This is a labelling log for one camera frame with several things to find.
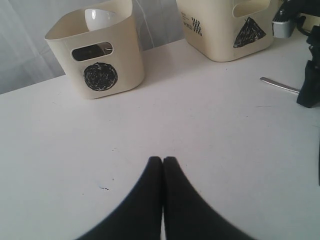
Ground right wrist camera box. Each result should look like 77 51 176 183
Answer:
272 7 299 39

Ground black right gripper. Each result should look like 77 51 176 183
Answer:
296 25 320 108

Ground stainless steel mug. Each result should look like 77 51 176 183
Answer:
71 42 113 62

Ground cream bin with black triangle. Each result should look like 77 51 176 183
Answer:
176 0 278 62

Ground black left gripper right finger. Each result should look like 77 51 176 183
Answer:
162 156 252 240

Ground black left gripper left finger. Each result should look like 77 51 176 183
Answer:
79 156 163 240

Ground stainless steel fork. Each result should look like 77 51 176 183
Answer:
260 77 300 94

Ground white ceramic bowl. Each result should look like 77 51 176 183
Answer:
84 8 117 31

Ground cream bin with black circle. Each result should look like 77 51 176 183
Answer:
44 0 145 99

